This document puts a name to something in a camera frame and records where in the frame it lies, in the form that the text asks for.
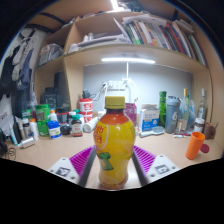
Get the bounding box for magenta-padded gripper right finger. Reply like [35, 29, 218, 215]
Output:
[131, 145, 181, 187]

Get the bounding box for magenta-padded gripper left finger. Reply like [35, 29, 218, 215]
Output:
[48, 145, 98, 188]

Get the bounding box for yellow drink bottle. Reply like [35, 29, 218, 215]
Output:
[93, 95, 137, 191]

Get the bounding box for grey hairbrush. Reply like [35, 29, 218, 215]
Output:
[138, 126, 166, 139]

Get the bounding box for brown pill bottle green cap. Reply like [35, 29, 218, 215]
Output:
[71, 114, 84, 138]

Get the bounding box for white jar with blue lid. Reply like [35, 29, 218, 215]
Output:
[46, 119, 63, 140]

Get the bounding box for blue and white carton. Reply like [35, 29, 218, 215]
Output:
[138, 103, 160, 133]

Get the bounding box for orange plastic cup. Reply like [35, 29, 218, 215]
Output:
[185, 131, 206, 161]

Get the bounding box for grey shaker bottle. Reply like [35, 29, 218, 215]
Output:
[164, 95, 181, 135]

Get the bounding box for red and white canister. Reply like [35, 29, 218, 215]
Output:
[78, 98, 94, 124]

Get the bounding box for green plastic bottle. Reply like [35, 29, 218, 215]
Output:
[158, 90, 168, 128]

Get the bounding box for white bottle with orange cap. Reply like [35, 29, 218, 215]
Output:
[29, 118, 40, 141]

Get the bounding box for green plastic container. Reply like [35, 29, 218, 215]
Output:
[34, 103, 52, 137]

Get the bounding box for flat round red coaster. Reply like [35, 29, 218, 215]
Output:
[199, 143, 211, 154]

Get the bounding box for brown jar with white lid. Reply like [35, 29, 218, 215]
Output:
[193, 117, 206, 134]

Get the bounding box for clear glass bottle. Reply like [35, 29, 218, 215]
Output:
[196, 87, 209, 123]

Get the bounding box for under-shelf light bar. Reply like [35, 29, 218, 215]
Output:
[100, 57, 156, 65]

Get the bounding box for wooden shelf unit with books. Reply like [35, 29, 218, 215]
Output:
[33, 0, 214, 101]

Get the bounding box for hanging clothes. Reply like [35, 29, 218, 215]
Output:
[0, 28, 38, 111]

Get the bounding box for ceiling light tube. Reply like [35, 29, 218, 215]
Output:
[109, 0, 120, 11]

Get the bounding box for white wall power socket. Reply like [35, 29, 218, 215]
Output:
[106, 79, 125, 90]

